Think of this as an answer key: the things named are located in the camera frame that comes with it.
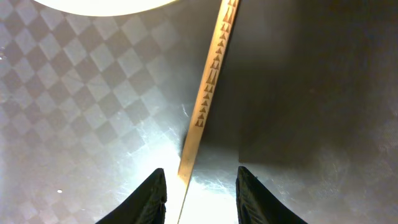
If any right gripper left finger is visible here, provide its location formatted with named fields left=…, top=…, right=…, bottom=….
left=96, top=168, right=167, bottom=224

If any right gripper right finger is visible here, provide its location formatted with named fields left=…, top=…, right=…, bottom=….
left=236, top=166, right=307, bottom=224

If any wooden chopstick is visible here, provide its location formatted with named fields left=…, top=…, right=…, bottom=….
left=178, top=0, right=240, bottom=187

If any dark brown serving tray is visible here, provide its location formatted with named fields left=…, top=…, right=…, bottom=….
left=1, top=0, right=397, bottom=223

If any yellow plate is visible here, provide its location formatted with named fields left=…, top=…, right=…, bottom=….
left=35, top=0, right=175, bottom=17

